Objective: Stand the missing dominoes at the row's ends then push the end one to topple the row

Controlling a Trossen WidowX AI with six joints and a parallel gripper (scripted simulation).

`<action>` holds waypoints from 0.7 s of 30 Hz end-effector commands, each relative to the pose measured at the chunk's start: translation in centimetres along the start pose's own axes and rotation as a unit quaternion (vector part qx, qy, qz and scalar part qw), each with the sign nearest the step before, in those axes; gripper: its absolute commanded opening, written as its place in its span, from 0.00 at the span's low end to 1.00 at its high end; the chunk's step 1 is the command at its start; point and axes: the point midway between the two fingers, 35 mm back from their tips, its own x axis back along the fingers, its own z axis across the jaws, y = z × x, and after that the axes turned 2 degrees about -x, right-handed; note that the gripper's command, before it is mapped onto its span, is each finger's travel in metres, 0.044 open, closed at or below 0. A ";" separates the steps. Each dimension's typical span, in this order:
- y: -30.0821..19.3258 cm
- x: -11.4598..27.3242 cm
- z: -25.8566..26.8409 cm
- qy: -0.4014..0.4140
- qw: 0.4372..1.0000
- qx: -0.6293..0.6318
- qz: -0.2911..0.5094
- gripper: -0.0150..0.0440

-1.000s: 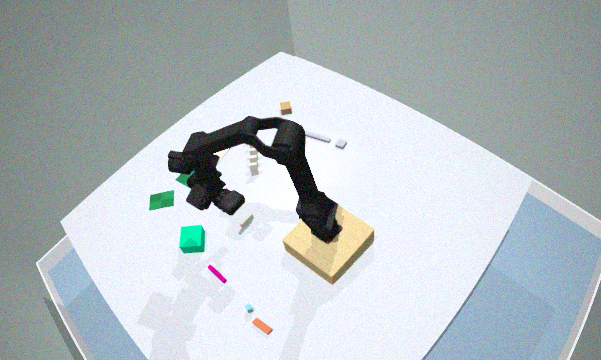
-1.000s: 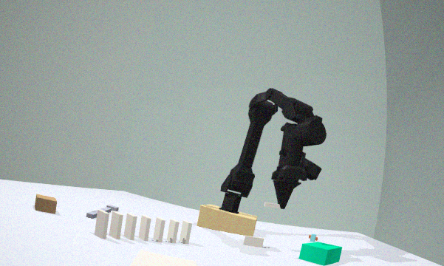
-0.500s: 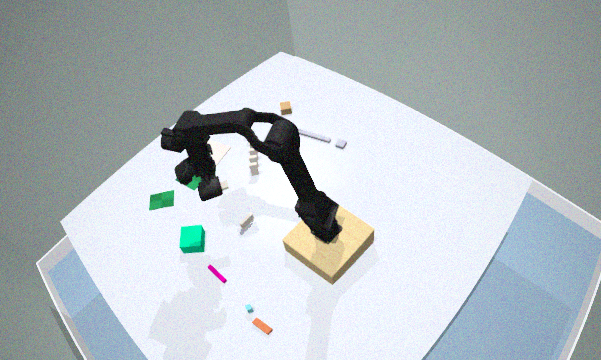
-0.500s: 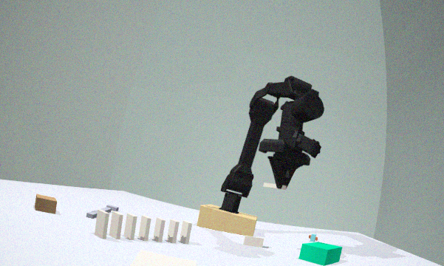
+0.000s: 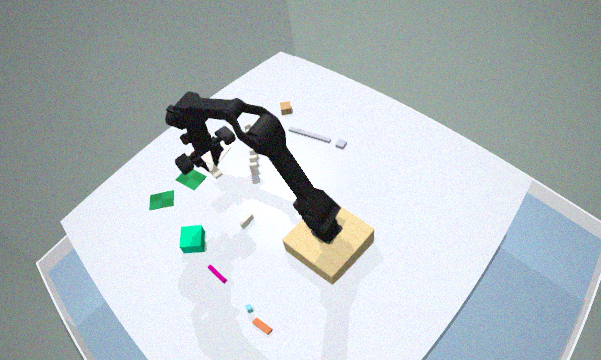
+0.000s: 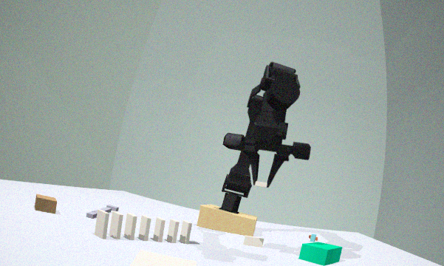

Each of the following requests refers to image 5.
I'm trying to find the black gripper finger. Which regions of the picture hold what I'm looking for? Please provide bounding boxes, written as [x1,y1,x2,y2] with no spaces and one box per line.
[195,160,210,172]
[210,145,224,167]

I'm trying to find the grey flat bar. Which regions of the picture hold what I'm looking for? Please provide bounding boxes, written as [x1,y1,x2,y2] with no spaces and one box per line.
[288,126,332,143]

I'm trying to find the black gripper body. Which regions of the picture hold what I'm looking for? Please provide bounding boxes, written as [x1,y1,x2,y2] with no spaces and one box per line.
[174,126,236,175]

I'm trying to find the magenta flat bar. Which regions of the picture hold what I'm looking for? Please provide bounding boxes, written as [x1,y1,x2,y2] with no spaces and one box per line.
[208,265,227,283]

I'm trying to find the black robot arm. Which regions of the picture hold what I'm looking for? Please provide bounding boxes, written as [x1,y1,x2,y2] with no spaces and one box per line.
[165,91,342,245]

